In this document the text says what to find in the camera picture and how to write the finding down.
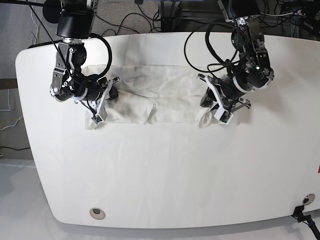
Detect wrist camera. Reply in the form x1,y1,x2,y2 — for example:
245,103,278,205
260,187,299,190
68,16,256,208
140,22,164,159
91,115,104,125
213,107,234,125

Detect silver table grommet left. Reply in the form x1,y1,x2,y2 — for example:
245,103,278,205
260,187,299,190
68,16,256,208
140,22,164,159
89,207,106,220

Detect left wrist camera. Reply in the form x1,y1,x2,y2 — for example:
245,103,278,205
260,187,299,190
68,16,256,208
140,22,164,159
213,107,234,125

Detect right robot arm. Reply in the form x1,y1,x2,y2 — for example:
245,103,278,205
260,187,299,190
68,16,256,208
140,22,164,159
50,0,120,124

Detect silver table grommet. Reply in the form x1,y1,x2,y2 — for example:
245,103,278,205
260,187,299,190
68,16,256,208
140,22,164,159
89,207,106,220
302,193,316,206

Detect white cable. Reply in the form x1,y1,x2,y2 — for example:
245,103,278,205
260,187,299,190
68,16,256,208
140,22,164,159
0,87,23,131

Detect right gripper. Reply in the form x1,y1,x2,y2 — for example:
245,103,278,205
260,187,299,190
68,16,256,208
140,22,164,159
73,76,120,118

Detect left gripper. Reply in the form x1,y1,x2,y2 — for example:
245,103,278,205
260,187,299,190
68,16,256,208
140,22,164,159
200,75,252,113

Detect silver table grommet right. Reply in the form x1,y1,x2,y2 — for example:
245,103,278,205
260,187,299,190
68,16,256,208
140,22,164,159
302,193,316,206

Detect round dark stand base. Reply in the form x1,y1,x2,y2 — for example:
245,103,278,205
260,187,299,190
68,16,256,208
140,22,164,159
42,0,62,24

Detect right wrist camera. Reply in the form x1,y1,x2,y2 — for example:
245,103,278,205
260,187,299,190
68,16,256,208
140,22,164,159
91,115,104,125

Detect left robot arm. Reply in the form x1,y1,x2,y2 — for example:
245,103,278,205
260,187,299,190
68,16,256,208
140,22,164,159
198,0,274,124

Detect black clamp with cable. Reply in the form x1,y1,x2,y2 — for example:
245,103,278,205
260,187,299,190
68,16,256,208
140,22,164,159
291,205,320,240

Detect black tangled cables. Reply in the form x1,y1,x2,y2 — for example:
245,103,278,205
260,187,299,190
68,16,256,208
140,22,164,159
92,0,163,38

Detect white printed T-shirt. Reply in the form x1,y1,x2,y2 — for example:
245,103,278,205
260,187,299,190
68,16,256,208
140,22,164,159
84,65,218,130

